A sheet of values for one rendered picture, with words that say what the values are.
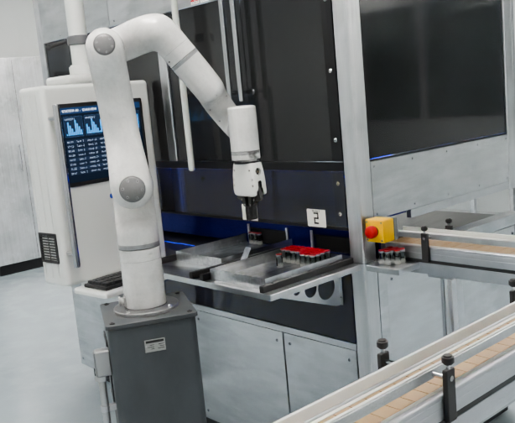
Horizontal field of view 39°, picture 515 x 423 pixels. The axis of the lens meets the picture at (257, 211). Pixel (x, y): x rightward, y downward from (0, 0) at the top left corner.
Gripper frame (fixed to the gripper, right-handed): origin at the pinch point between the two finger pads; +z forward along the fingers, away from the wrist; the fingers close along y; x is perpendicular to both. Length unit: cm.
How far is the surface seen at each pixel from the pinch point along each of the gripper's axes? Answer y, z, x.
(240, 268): 19.5, 21.4, -9.7
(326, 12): -4, -58, -35
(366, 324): -12, 42, -35
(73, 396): 176, 110, -19
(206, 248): 54, 21, -22
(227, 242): 54, 21, -33
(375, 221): -18.5, 7.9, -34.2
